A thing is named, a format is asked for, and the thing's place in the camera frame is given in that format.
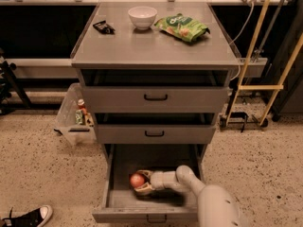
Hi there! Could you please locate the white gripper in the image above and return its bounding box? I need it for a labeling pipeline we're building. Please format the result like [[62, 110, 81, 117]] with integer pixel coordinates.
[[134, 169, 182, 196]]

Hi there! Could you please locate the white power cable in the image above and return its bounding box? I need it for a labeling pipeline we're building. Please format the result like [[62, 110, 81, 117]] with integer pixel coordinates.
[[229, 0, 256, 81]]

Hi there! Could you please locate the grey bottom drawer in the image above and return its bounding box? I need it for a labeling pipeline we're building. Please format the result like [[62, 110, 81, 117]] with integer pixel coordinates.
[[93, 144, 206, 223]]

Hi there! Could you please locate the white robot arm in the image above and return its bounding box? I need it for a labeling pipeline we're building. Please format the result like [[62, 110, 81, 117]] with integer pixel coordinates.
[[130, 166, 249, 227]]

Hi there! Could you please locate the red apple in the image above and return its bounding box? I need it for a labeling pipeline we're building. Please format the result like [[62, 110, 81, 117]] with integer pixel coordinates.
[[130, 173, 145, 188]]

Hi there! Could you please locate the grey drawer cabinet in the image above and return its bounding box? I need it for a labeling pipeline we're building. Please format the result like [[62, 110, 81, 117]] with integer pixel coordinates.
[[69, 1, 241, 163]]

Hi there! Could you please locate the grey middle drawer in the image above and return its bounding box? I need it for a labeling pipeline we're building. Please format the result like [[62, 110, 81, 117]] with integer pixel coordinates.
[[96, 125, 215, 144]]

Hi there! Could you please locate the white ceramic bowl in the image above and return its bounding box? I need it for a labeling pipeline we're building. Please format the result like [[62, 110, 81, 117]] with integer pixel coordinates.
[[128, 6, 157, 30]]

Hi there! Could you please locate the black white sneaker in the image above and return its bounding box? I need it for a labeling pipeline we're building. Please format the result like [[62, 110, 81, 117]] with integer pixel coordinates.
[[0, 205, 53, 227]]

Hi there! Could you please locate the grey drawer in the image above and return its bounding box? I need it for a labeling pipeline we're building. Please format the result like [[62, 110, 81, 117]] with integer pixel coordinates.
[[82, 86, 227, 113], [93, 144, 206, 223], [96, 125, 215, 144]]

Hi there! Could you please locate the green chip bag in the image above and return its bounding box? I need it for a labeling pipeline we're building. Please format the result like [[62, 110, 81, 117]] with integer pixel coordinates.
[[154, 13, 210, 43]]

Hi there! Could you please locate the small black snack packet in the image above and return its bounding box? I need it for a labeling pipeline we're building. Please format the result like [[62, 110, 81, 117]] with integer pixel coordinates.
[[93, 21, 115, 34]]

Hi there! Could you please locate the green can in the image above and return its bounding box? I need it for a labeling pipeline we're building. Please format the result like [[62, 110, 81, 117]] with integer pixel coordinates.
[[75, 110, 83, 125]]

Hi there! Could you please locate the yellow metal frame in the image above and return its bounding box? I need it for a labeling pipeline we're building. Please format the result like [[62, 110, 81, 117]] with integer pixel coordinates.
[[225, 0, 303, 127]]

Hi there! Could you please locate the grey top drawer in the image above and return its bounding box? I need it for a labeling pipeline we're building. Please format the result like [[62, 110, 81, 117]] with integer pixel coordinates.
[[82, 86, 227, 113]]

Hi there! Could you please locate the clear plastic storage bin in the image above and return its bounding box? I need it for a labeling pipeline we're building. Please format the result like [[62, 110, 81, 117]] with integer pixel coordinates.
[[54, 83, 97, 145]]

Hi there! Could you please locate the black tripod stand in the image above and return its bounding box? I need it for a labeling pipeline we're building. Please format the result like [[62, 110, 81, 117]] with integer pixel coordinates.
[[0, 48, 32, 115]]

